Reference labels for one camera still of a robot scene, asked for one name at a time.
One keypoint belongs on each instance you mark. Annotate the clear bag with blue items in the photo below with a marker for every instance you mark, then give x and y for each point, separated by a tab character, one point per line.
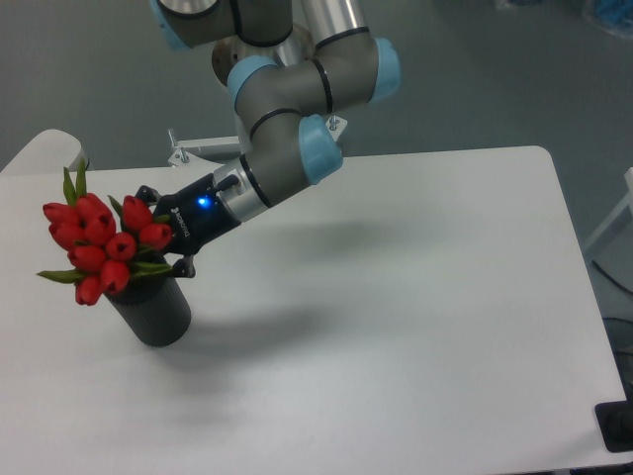
611	16

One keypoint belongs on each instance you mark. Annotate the black device at table corner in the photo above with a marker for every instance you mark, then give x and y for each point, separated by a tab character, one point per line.
615	425

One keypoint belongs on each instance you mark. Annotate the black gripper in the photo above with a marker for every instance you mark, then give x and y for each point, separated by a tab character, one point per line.
196	217

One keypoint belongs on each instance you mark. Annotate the red tulip bouquet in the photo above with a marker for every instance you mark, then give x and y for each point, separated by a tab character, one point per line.
112	247

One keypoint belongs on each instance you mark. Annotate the white chair at left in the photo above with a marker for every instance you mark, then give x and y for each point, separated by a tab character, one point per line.
48	152

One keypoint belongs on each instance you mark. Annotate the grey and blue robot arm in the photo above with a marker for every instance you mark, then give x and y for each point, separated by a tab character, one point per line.
281	96

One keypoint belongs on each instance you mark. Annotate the white furniture at right edge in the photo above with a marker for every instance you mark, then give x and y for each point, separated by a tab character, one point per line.
613	224

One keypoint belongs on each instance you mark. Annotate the white pedestal base frame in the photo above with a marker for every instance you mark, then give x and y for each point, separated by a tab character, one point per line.
189	152

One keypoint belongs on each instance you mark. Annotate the dark grey ribbed vase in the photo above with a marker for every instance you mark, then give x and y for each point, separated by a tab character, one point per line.
155	309

